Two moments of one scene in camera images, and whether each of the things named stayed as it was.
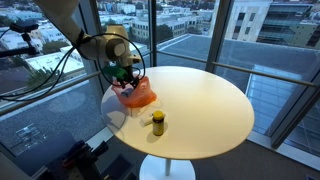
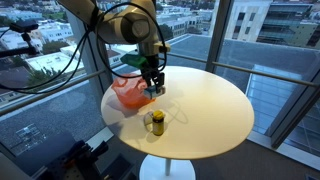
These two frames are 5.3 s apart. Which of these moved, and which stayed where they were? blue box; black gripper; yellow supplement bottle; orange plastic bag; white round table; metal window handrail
Moved: blue box; black gripper
Stayed: white round table; yellow supplement bottle; metal window handrail; orange plastic bag
